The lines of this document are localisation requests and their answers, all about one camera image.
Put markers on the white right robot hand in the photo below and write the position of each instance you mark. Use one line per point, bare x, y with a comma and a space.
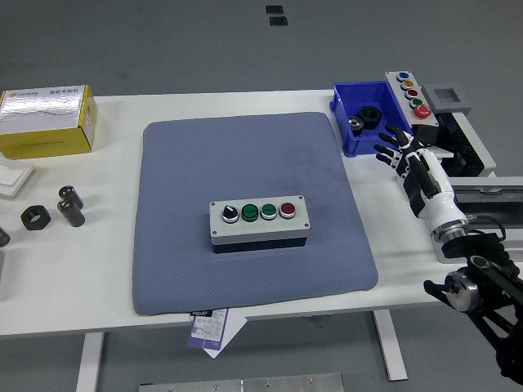
443, 204

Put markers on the grey four-control button box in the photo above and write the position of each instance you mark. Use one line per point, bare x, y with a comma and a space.
261, 228

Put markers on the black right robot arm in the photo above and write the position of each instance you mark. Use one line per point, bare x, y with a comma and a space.
490, 281

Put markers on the grey five-button control box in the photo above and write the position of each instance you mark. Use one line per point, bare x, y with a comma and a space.
423, 110

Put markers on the grey distribution box clear cover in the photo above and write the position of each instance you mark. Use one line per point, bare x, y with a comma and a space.
490, 181

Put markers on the small metal gear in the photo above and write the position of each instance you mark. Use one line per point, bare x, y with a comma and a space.
356, 126

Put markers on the large black hex nut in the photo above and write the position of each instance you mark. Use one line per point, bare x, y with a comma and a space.
26, 220
361, 118

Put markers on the blue plastic bin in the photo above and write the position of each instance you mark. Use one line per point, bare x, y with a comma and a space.
347, 98

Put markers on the white table leg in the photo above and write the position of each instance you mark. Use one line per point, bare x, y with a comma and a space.
90, 363
388, 347

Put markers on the white paper card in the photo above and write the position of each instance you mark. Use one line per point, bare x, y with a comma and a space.
235, 326

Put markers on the dark floor outlet plate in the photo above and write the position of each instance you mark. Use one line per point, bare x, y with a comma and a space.
278, 21
274, 9

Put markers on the blue-grey padded mat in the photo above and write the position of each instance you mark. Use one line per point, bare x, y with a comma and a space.
184, 183

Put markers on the purple and white mat tag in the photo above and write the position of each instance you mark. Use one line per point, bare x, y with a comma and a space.
206, 330

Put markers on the black cylindrical capacitor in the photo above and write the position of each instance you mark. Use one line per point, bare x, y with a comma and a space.
69, 192
71, 214

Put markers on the yellow and silver cardboard box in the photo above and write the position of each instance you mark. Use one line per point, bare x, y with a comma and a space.
41, 139

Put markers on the white wall switch panel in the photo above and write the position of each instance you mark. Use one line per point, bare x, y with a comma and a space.
445, 154

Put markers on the black and white rail device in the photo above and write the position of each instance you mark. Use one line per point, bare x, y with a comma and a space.
453, 134

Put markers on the grey square frame box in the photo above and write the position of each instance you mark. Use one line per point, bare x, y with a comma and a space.
463, 104

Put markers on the grey metal base plate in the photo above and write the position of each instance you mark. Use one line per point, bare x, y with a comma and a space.
245, 386

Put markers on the white square switch plate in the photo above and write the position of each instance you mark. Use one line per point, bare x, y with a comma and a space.
12, 179

